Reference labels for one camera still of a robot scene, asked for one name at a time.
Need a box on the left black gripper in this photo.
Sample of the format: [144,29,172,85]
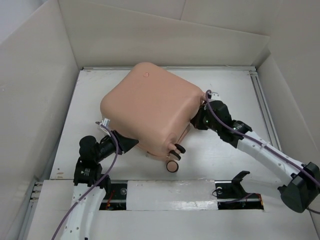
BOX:
[94,129,138,162]

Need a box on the pink hard-shell suitcase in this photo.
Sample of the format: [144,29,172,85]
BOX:
[100,62,205,173]

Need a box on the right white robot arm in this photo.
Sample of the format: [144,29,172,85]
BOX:
[191,100,320,213]

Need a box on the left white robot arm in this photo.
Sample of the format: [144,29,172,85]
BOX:
[51,126,139,240]

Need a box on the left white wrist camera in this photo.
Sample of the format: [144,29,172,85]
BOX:
[95,117,110,132]

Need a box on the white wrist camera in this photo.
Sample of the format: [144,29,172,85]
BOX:
[95,117,110,132]
[205,90,221,102]

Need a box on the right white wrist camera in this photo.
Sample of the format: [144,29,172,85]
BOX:
[205,90,221,102]

